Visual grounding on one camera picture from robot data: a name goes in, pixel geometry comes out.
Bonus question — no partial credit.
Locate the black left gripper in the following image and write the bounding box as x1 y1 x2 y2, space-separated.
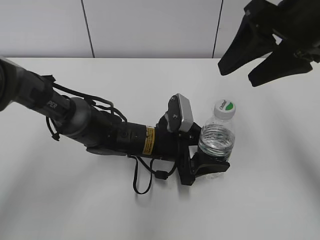
152 114 230 186

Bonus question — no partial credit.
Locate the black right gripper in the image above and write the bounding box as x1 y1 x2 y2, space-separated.
218 0 320 87

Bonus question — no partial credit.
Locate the clear Cestbon water bottle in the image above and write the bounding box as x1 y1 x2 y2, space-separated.
197 112 237 180

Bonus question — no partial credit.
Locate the white green bottle cap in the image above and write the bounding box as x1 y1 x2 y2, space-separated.
213 99 236 121

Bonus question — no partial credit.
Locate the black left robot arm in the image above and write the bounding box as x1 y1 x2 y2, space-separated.
0 57 230 186

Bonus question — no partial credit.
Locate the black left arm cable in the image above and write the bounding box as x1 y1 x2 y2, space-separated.
45 74 179 195

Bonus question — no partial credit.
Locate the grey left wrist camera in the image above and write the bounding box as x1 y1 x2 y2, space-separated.
166 93 194 133

